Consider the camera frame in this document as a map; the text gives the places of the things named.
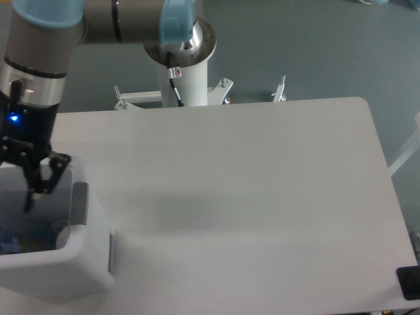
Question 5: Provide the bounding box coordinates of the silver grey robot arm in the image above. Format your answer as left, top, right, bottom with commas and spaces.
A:
1, 1, 196, 212

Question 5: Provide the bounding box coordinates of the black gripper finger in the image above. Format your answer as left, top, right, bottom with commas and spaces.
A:
34, 151, 72, 194
1, 136, 41, 213

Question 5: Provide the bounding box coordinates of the white trash can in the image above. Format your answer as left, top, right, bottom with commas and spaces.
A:
1, 156, 115, 298

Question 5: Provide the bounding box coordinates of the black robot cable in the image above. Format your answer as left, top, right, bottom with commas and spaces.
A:
165, 51, 185, 108

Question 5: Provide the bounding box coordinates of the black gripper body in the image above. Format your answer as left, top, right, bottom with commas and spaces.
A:
1, 93, 58, 164

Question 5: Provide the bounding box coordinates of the colourful snack wrapper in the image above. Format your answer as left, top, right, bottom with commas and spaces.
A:
1, 222, 62, 255

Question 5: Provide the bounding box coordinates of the black device at table edge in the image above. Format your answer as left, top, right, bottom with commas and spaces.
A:
396, 266, 419, 301

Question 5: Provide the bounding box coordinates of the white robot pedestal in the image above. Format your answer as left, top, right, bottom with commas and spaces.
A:
113, 18, 288, 111

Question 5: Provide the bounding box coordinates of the white frame leg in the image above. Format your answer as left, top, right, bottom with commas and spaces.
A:
388, 112, 419, 176

